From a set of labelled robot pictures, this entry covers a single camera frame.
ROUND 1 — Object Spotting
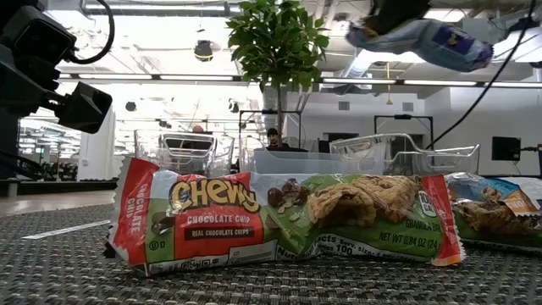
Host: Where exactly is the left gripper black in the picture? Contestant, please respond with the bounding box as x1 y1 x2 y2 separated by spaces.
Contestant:
0 0 114 135

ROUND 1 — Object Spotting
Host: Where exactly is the purple blue granola bar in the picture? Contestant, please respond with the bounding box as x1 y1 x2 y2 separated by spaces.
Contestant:
451 198 542 257
345 17 495 74

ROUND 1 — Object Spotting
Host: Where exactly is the blue orange granola bar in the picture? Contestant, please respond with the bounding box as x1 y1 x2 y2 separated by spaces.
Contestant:
446 171 542 217

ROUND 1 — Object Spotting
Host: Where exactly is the red green granola bar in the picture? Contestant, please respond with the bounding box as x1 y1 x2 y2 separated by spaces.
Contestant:
104 156 467 277

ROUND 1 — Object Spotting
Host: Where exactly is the white pillar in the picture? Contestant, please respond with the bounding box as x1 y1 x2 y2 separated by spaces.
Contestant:
77 105 116 182

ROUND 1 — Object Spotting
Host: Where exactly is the ceiling strip light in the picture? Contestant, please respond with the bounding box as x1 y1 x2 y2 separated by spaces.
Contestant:
57 72 251 81
401 79 542 89
319 78 398 86

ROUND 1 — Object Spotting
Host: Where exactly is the green plant in black pot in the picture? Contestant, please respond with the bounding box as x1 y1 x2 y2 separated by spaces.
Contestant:
225 0 330 147

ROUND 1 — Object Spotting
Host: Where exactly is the long clear plastic bin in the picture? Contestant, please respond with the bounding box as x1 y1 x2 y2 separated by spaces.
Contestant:
134 129 235 179

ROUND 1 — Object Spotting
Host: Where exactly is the black ceiling lamp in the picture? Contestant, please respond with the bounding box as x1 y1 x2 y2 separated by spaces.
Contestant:
193 39 216 64

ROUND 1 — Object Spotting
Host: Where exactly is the wide clear plastic bin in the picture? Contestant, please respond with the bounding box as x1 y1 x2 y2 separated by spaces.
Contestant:
329 132 482 177

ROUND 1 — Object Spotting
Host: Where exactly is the black monitor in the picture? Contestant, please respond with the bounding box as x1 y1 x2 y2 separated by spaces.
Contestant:
490 136 523 162

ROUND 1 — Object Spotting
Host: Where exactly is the small clear plastic bin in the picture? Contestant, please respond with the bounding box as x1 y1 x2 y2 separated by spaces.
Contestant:
236 135 387 175

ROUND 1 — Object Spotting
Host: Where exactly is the dark ribbed mat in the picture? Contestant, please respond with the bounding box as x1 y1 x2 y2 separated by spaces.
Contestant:
0 202 542 305

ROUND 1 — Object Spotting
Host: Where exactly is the yellow hanging cord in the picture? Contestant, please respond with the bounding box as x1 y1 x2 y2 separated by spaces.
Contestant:
384 67 393 106

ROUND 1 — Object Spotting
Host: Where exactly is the black aluminium table frame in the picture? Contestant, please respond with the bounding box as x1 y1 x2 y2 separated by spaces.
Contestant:
16 180 119 197

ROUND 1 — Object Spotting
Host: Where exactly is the long black arm cable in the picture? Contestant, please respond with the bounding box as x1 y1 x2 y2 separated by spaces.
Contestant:
425 0 539 150

